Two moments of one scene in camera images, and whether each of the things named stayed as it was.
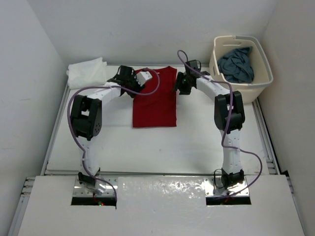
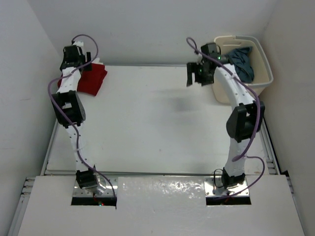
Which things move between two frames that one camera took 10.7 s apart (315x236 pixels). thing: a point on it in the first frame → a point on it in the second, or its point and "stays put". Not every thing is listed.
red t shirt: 158,109 → 90,81
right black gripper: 183,90 → 193,67
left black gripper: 138,87 → 86,57
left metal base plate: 81,190 stays put
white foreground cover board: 158,206 stays put
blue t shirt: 236,66 stays put
